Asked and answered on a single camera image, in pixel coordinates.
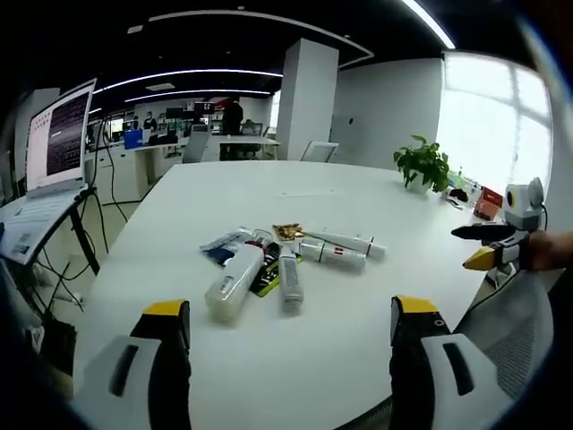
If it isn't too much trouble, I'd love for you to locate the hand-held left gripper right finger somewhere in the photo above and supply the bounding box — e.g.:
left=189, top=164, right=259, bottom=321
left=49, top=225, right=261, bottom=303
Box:
left=388, top=294, right=503, bottom=430

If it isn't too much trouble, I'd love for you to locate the white background desk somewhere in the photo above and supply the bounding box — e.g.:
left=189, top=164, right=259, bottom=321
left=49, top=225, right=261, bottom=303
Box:
left=218, top=135, right=282, bottom=162

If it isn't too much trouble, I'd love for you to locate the blue white skincare tube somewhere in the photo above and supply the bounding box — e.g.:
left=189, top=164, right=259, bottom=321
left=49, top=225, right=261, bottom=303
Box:
left=198, top=227, right=252, bottom=268

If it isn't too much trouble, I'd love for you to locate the black laptop stand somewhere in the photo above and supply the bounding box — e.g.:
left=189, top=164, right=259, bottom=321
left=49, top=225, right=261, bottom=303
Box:
left=33, top=185, right=108, bottom=277

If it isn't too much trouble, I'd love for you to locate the black green skincare packet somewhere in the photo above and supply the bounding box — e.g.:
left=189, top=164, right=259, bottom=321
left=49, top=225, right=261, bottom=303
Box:
left=249, top=240, right=282, bottom=297

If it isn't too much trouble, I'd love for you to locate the grey mesh office chair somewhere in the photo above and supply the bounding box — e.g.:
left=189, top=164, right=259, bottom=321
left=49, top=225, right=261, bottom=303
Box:
left=451, top=267, right=557, bottom=400

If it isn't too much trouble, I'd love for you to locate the person's right hand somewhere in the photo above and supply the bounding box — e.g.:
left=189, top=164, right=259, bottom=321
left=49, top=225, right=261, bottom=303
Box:
left=522, top=229, right=573, bottom=272

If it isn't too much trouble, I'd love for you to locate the green potted plant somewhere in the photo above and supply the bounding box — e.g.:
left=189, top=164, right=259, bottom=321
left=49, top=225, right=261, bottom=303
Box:
left=392, top=133, right=451, bottom=195

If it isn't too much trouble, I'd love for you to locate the white red label skincare bottle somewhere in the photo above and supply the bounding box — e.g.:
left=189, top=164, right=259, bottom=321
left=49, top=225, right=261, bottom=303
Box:
left=297, top=236, right=368, bottom=273

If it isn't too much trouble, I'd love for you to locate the gold skincare packet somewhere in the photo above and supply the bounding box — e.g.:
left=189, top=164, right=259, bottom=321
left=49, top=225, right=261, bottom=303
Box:
left=271, top=221, right=309, bottom=244

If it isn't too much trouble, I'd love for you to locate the red box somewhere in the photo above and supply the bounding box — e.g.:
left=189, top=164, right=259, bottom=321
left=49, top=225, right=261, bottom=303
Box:
left=473, top=186, right=506, bottom=220

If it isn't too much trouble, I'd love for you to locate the long white skincare tube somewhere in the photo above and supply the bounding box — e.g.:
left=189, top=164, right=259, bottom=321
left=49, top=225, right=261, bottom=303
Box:
left=307, top=229, right=388, bottom=261

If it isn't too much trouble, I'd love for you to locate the white office chair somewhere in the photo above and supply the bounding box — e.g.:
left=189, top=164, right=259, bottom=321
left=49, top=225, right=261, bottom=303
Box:
left=299, top=140, right=340, bottom=163

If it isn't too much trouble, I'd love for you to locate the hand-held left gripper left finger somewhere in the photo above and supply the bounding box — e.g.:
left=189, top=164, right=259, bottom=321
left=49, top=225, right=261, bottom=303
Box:
left=73, top=299, right=192, bottom=430

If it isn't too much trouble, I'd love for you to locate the large white skincare bottle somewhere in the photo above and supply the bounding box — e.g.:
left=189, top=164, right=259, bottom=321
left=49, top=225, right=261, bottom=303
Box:
left=204, top=247, right=265, bottom=324

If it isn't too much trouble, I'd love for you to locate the grey skincare tube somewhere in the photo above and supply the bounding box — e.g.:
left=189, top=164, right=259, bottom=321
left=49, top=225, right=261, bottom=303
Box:
left=277, top=245, right=307, bottom=315

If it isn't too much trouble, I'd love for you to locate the black cable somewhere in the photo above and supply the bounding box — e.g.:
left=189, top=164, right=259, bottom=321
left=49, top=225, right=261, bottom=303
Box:
left=91, top=114, right=131, bottom=223

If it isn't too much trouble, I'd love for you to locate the open white laptop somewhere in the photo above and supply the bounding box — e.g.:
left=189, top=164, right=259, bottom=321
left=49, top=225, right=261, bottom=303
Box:
left=22, top=78, right=98, bottom=201

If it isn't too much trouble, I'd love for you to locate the blue storage box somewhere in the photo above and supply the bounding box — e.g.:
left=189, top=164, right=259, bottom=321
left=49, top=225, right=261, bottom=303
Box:
left=122, top=129, right=152, bottom=151

